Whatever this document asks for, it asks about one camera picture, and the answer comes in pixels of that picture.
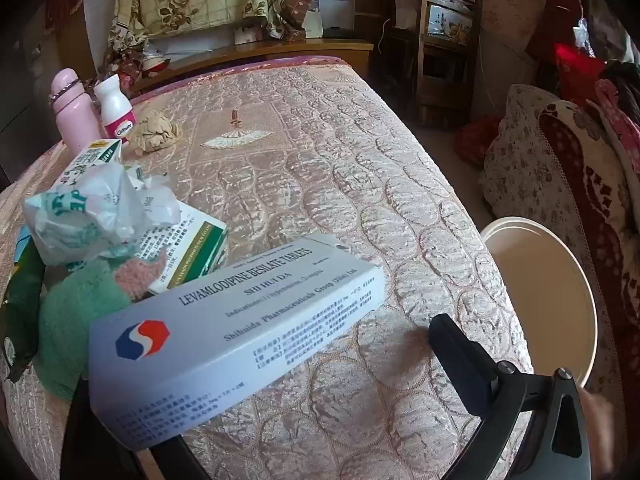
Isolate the beige paper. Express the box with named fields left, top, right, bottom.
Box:
left=131, top=110, right=183, bottom=155

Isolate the green white medicine box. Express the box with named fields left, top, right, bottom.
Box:
left=147, top=202, right=230, bottom=296

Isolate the pink spotted garment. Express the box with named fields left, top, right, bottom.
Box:
left=595, top=80, right=640, bottom=171

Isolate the dark red hanging garment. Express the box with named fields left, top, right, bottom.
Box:
left=525, top=0, right=583, bottom=61

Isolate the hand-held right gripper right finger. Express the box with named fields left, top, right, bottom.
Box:
left=429, top=314, right=588, bottom=480

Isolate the green fluffy sock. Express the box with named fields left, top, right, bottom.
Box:
left=37, top=247, right=168, bottom=401

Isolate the dark brown garment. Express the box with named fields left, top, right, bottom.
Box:
left=597, top=60, right=640, bottom=111

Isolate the white pill bottle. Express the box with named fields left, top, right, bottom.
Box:
left=93, top=74, right=135, bottom=140

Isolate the green snack packet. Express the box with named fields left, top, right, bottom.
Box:
left=0, top=225, right=46, bottom=383

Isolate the green white milk carton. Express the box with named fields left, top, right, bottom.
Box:
left=50, top=138, right=123, bottom=196

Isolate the printed carton box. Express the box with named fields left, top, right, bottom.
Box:
left=425, top=0, right=476, bottom=43

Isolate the white plastic bucket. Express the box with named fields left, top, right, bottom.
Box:
left=479, top=216, right=598, bottom=388

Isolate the wooden cabinet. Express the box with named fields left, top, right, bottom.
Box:
left=127, top=35, right=375, bottom=96

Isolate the pink thermos bottle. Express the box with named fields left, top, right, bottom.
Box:
left=48, top=69, right=103, bottom=158

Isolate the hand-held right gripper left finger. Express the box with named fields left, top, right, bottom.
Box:
left=65, top=377, right=211, bottom=480

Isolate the pink quilted mattress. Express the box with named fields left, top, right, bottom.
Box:
left=0, top=52, right=536, bottom=480

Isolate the floral covered sofa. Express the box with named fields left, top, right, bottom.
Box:
left=480, top=82, right=640, bottom=461

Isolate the wooden chair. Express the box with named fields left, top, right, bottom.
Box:
left=382, top=0, right=483, bottom=121

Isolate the white plastic bag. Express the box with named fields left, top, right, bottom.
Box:
left=24, top=162, right=182, bottom=266

